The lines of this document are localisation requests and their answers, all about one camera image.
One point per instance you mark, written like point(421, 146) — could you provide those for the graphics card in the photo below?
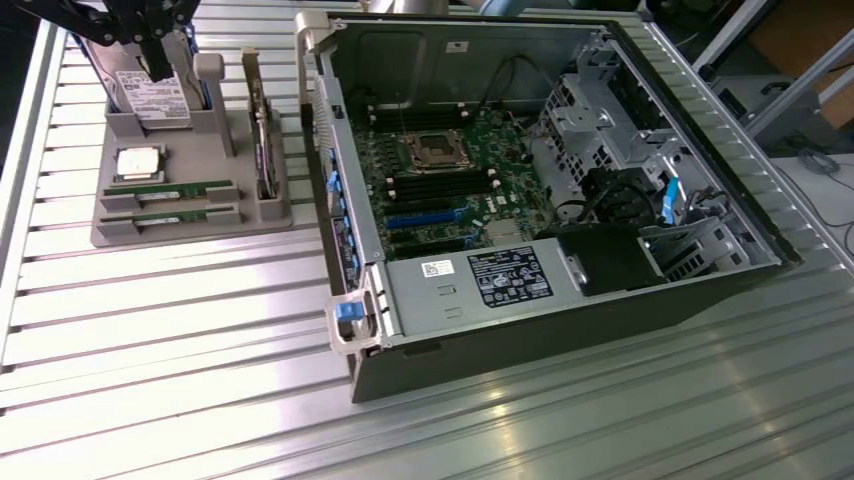
point(262, 130)

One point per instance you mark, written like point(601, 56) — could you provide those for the metal disk bay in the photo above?
point(581, 130)

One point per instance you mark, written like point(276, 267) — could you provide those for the CPU socket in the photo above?
point(434, 152)

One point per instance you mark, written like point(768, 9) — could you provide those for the black expansion slot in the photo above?
point(426, 205)
point(429, 240)

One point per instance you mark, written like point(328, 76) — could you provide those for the black plastic shroud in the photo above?
point(610, 260)

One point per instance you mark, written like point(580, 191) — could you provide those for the green RAM stick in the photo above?
point(177, 216)
point(181, 190)

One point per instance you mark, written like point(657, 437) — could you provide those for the black open PC case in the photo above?
point(534, 345)

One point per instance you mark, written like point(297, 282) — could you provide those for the grey parts rack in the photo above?
point(194, 227)

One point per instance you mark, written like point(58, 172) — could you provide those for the black RAM slot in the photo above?
point(417, 115)
point(418, 127)
point(417, 109)
point(442, 183)
point(418, 121)
point(445, 195)
point(444, 189)
point(441, 177)

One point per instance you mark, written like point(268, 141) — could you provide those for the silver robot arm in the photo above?
point(408, 5)

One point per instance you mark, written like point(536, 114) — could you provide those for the grey power supply unit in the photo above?
point(441, 295)

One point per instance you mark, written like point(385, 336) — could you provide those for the hard disk with white label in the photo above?
point(154, 97)

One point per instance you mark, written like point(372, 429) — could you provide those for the black equipment box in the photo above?
point(761, 110)

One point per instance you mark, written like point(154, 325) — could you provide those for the blue expansion slot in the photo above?
point(428, 219)

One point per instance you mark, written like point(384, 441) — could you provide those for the green motherboard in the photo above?
point(497, 150)

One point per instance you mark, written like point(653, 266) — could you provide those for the silver CPU chip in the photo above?
point(139, 164)

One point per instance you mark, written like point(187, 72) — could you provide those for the silver chipset heatsink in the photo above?
point(504, 233)

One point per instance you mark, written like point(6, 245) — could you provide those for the blue case latch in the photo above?
point(349, 312)

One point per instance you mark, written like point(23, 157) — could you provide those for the aluminium frame profile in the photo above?
point(797, 82)

